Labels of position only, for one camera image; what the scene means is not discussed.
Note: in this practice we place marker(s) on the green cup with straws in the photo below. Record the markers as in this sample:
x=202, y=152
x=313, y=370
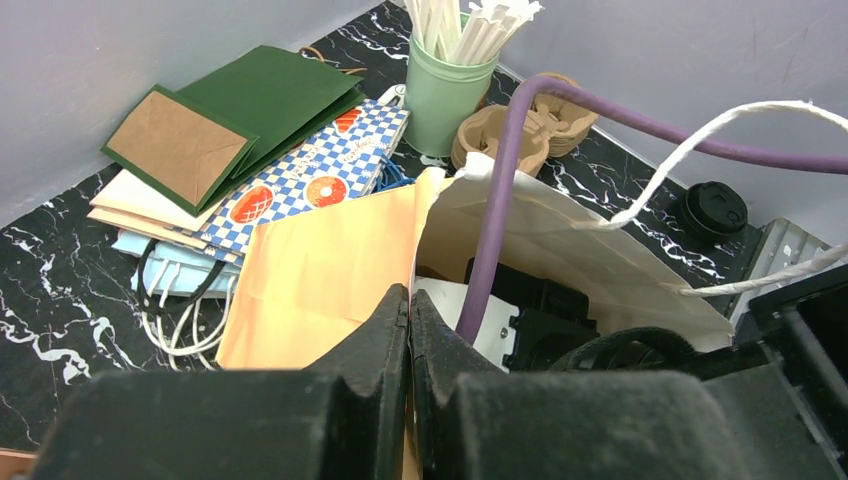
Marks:
x=453, y=52

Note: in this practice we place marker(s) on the black cup lid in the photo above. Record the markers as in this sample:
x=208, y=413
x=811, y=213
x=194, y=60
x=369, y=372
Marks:
x=711, y=212

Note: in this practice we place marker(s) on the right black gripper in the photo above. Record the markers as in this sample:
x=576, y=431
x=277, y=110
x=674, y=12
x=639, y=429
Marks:
x=552, y=331

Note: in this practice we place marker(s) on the kraft paper takeout bag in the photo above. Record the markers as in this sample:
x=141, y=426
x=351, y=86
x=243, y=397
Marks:
x=310, y=280

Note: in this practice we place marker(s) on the cream and blue bags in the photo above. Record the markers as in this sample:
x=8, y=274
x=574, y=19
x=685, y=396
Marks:
x=183, y=285

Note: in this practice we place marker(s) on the blue checkered paper bag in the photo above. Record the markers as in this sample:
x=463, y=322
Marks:
x=342, y=161

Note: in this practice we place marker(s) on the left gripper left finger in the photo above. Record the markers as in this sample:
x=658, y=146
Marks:
x=341, y=417

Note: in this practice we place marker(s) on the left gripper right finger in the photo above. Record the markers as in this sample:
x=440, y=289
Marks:
x=475, y=421

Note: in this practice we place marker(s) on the stack of pulp cup carriers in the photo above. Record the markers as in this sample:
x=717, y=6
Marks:
x=553, y=127

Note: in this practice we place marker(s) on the orange plastic desk organizer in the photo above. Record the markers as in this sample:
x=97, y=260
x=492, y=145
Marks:
x=15, y=464

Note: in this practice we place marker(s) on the green paper bag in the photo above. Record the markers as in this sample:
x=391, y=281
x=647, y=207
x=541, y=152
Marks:
x=196, y=144

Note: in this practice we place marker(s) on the blue cord bag handle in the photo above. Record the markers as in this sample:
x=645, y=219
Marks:
x=391, y=176

